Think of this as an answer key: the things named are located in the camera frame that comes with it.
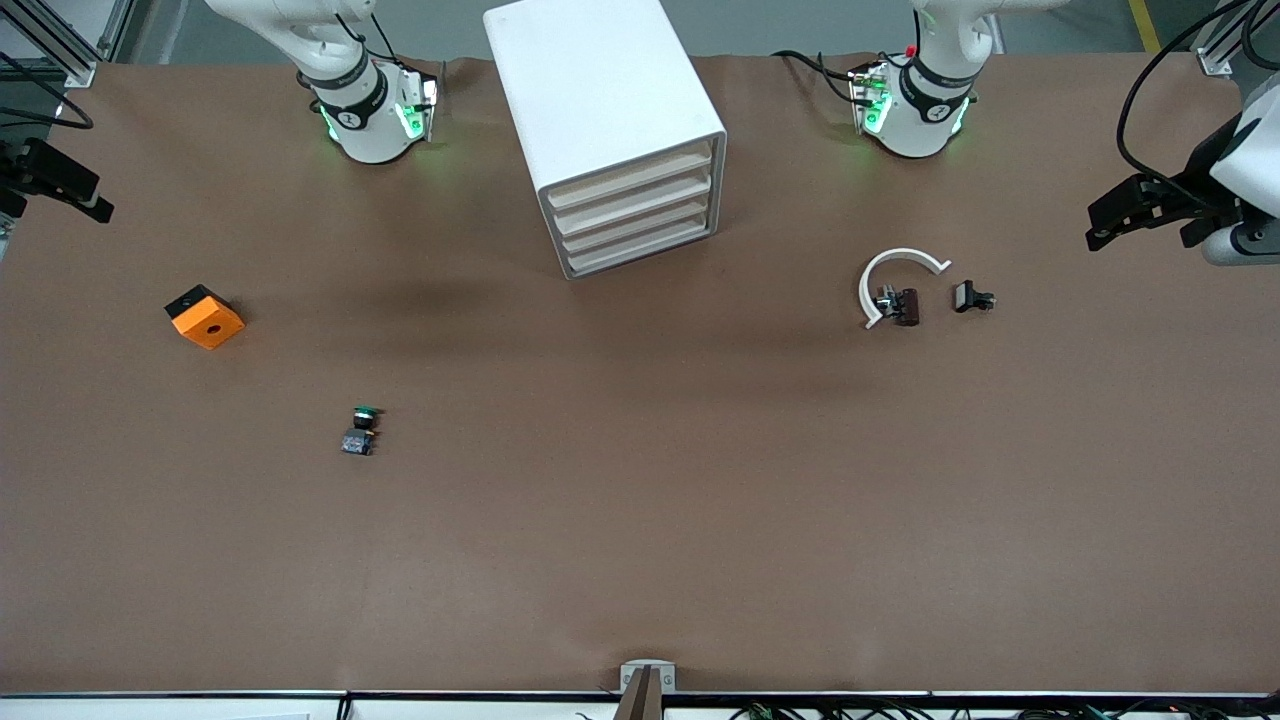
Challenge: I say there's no green push button switch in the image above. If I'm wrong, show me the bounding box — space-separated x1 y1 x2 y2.
341 405 385 457

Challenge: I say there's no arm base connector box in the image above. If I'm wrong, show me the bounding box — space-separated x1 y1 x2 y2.
395 65 442 143
848 62 893 137

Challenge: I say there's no orange and black button box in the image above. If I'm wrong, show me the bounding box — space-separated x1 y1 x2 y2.
164 284 246 351

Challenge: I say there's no white drawer cabinet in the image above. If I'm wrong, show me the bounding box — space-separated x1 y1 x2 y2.
483 0 728 281

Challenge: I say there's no brown component with metal clip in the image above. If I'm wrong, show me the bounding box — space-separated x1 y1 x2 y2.
875 285 922 328

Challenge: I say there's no white curved plastic part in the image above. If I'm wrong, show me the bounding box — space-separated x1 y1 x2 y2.
858 248 951 331

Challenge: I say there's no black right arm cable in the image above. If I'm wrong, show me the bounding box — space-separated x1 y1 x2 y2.
0 52 96 131

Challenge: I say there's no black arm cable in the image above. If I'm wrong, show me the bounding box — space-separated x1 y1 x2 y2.
0 52 96 131
1117 0 1280 201

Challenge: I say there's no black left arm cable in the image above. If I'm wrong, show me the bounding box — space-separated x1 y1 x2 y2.
1117 0 1280 201

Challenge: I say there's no aluminium frame profile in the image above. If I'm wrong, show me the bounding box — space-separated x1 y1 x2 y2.
1192 0 1280 78
0 0 133 89

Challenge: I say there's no black base cable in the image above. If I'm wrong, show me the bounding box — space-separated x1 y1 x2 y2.
333 8 403 73
772 48 863 107

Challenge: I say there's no grey mounting bracket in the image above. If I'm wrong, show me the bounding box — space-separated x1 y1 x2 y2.
620 659 677 693

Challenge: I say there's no brown camera post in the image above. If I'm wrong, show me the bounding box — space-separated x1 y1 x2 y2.
613 667 666 720

